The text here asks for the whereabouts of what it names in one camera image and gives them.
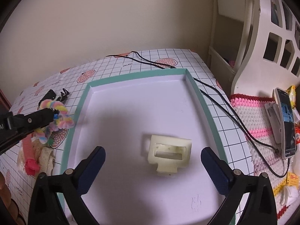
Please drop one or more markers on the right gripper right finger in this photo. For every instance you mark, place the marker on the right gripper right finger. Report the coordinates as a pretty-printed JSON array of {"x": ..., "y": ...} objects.
[{"x": 260, "y": 207}]

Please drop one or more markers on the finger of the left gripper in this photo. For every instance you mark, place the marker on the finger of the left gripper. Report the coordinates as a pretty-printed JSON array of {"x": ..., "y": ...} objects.
[{"x": 14, "y": 128}]

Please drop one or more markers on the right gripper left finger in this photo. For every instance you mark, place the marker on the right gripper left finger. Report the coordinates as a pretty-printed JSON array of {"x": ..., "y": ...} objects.
[{"x": 45, "y": 207}]

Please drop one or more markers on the cream lace cloth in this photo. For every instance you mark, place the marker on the cream lace cloth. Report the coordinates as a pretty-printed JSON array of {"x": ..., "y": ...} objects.
[{"x": 43, "y": 155}]

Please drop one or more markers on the pink hair roller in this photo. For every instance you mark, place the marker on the pink hair roller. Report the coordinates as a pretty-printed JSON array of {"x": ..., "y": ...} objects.
[{"x": 31, "y": 166}]

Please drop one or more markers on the small black toy car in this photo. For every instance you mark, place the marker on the small black toy car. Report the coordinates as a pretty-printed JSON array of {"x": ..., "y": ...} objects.
[{"x": 50, "y": 95}]

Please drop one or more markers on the pastel rainbow scrunchie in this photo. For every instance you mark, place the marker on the pastel rainbow scrunchie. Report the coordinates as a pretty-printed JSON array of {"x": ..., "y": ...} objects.
[{"x": 60, "y": 120}]

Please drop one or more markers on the black gold action figure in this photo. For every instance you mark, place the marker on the black gold action figure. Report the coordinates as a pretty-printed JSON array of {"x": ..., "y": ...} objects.
[{"x": 63, "y": 96}]

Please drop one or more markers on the cream plastic hook clip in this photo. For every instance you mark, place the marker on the cream plastic hook clip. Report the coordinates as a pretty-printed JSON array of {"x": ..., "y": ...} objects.
[{"x": 165, "y": 156}]

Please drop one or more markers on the grid pomegranate tablecloth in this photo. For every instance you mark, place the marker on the grid pomegranate tablecloth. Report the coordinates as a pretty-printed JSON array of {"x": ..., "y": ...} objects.
[{"x": 76, "y": 79}]

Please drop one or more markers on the pink white crochet mat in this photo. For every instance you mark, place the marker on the pink white crochet mat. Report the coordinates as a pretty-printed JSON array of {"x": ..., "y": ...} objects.
[{"x": 253, "y": 114}]

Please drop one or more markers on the grey phone stand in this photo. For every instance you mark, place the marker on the grey phone stand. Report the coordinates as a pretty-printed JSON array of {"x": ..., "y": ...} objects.
[{"x": 276, "y": 121}]

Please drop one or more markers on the smartphone on stand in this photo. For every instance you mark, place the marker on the smartphone on stand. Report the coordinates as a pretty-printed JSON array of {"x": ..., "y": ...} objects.
[{"x": 288, "y": 139}]

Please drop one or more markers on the white tray with teal rim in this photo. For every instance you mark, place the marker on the white tray with teal rim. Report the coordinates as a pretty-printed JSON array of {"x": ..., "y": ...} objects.
[{"x": 121, "y": 113}]

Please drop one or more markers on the yellow snack packet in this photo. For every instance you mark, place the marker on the yellow snack packet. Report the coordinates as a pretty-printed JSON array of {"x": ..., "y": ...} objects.
[{"x": 292, "y": 95}]

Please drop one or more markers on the cream wooden shelf unit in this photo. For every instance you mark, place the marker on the cream wooden shelf unit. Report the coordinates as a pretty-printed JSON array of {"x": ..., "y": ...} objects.
[{"x": 254, "y": 46}]

